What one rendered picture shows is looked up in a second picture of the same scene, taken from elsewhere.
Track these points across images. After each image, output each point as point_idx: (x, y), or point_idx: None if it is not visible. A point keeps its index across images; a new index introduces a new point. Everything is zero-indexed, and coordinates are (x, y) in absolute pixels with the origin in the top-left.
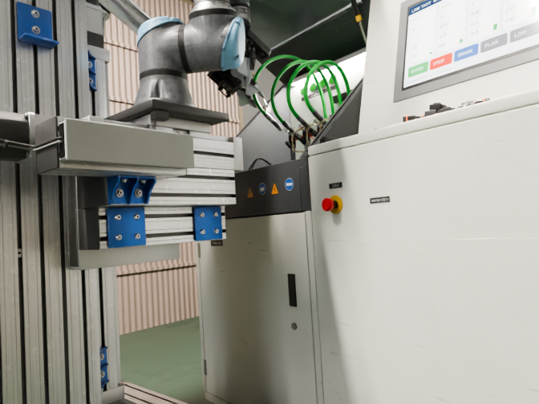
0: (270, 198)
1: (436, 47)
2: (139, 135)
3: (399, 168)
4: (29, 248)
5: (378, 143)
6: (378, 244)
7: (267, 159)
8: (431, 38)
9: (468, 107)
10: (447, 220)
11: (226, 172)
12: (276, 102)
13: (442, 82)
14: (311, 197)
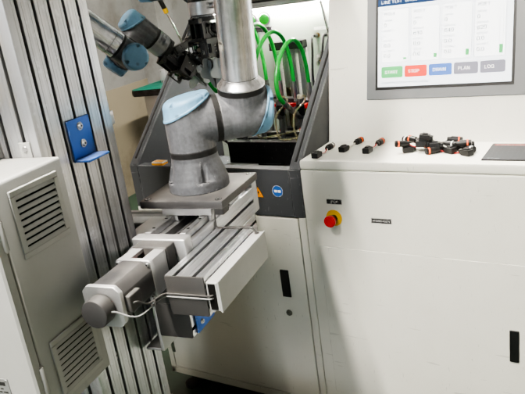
0: None
1: (410, 54)
2: (244, 259)
3: (401, 199)
4: (121, 348)
5: (380, 175)
6: (379, 255)
7: None
8: (405, 42)
9: (465, 165)
10: (443, 245)
11: (251, 220)
12: None
13: (417, 93)
14: (305, 207)
